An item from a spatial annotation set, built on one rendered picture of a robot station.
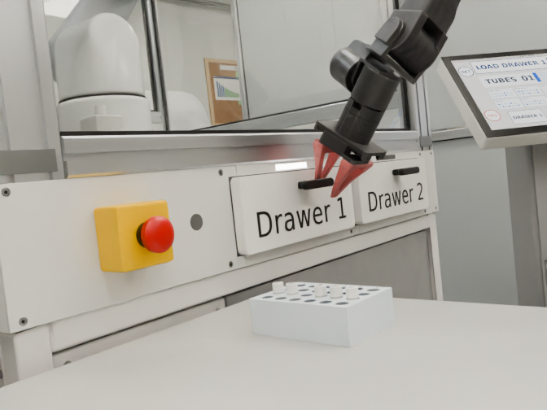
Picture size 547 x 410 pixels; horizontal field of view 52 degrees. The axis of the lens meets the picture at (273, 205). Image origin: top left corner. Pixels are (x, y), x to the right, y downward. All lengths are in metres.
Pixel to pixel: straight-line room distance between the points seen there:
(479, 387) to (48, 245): 0.42
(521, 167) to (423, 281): 0.51
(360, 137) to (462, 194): 1.77
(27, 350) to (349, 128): 0.51
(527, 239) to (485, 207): 0.87
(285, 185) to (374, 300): 0.34
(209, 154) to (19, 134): 0.26
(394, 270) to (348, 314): 0.68
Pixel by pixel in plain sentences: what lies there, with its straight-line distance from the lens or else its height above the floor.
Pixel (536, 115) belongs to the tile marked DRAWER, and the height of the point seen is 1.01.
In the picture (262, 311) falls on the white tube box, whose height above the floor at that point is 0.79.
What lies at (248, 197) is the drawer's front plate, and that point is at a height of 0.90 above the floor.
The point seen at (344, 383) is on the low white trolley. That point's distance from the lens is 0.46.
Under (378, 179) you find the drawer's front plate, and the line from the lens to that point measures 1.09.
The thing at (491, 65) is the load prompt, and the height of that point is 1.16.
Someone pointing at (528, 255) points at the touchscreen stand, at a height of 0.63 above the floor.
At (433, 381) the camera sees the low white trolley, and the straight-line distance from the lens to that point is 0.45.
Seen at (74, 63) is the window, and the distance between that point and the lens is 0.68.
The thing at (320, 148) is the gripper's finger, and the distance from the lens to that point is 0.86.
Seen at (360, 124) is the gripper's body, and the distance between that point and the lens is 0.83.
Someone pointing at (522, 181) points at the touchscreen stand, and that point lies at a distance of 1.68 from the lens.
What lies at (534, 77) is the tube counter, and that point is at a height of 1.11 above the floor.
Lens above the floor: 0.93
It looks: 3 degrees down
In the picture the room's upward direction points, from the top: 6 degrees counter-clockwise
